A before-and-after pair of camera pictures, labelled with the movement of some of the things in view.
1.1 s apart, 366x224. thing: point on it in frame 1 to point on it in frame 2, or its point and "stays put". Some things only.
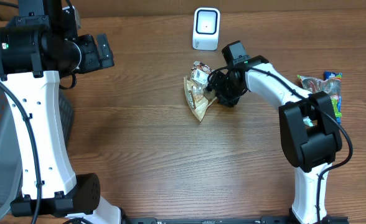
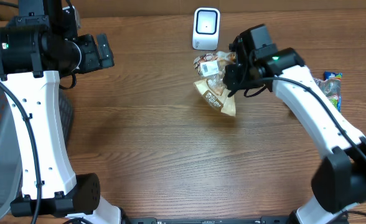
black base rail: [216, 219] stays put
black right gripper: [228, 100] to [233, 80]
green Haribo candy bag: [331, 86] stays put
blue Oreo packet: [330, 74] stays put
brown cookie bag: [195, 84] to [210, 66]
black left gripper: [95, 62] stays put
